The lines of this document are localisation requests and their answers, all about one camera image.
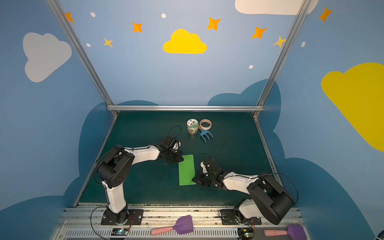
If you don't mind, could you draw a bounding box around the green square paper sheet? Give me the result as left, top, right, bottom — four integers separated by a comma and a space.
179, 155, 196, 186

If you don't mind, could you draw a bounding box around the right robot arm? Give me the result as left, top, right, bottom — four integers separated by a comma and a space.
192, 170, 296, 225

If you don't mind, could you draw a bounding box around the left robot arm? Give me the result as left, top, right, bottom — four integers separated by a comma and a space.
96, 141, 184, 225

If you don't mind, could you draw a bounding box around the carrot snack jar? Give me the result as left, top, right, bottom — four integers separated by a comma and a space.
187, 119, 199, 135

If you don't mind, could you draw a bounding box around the blue garden hand rake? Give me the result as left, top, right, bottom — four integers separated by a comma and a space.
200, 129, 214, 143

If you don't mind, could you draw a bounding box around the white tape roll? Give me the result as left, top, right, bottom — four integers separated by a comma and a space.
199, 119, 212, 131

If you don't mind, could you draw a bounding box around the right green circuit board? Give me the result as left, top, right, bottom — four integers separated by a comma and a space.
237, 228, 255, 240

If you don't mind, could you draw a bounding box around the green circuit board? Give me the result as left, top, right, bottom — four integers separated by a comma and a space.
111, 228, 130, 237
237, 228, 255, 240

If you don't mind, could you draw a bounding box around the left green circuit board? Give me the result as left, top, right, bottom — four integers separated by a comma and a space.
111, 228, 130, 237

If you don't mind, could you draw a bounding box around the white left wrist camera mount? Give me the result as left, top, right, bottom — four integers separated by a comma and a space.
160, 135, 181, 151

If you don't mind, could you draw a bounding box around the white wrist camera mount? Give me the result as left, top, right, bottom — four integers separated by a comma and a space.
160, 135, 181, 151
201, 158, 223, 177

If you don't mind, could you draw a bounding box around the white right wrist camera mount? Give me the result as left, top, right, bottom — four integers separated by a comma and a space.
201, 158, 223, 177

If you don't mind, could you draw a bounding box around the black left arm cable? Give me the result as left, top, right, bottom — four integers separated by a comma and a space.
167, 125, 183, 140

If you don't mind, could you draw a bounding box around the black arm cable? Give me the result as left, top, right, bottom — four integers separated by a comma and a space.
167, 125, 183, 140
263, 172, 299, 208

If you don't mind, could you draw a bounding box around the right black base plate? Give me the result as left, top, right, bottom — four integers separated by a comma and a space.
218, 209, 262, 226

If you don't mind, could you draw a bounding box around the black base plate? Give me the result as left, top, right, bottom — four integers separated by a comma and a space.
218, 209, 262, 226
101, 208, 144, 226

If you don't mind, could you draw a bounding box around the purple scoop pink handle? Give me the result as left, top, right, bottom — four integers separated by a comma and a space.
263, 223, 308, 240
151, 215, 194, 236

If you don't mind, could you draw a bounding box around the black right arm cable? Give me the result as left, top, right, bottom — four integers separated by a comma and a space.
263, 172, 299, 208

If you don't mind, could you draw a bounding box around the aluminium back frame rail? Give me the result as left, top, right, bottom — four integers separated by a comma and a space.
107, 105, 264, 112

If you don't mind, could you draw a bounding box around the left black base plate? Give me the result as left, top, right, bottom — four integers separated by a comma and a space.
101, 208, 144, 226

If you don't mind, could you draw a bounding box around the aluminium front rail base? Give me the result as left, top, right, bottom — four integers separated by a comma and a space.
51, 204, 310, 240

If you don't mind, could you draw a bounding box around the aluminium left corner post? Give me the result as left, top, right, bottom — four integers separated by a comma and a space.
47, 0, 114, 106

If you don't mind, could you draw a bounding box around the aluminium corner post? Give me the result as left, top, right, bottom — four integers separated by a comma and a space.
47, 0, 114, 106
253, 0, 313, 120

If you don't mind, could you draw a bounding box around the aluminium right corner post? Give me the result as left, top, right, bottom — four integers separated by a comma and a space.
253, 0, 313, 120

